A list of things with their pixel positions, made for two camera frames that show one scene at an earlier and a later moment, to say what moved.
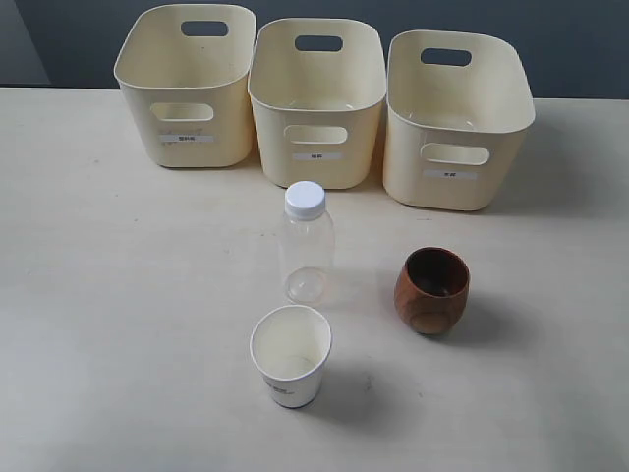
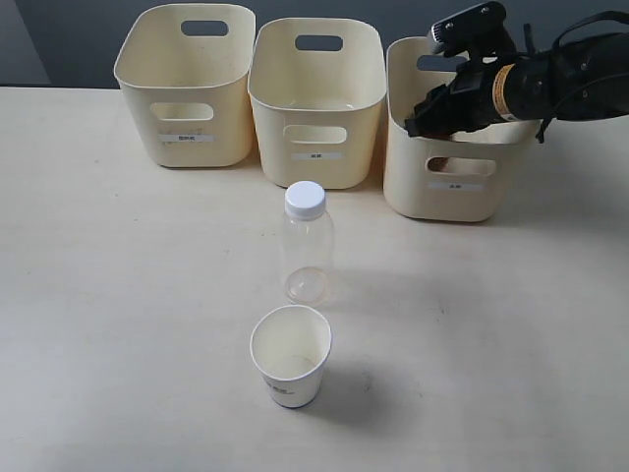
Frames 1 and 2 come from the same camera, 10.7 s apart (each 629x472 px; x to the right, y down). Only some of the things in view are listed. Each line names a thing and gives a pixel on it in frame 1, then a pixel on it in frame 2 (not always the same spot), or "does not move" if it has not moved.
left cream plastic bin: [185, 70] does not move
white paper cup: [289, 345] does not move
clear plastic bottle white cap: [307, 246] does not move
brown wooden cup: [431, 289] to [440, 163]
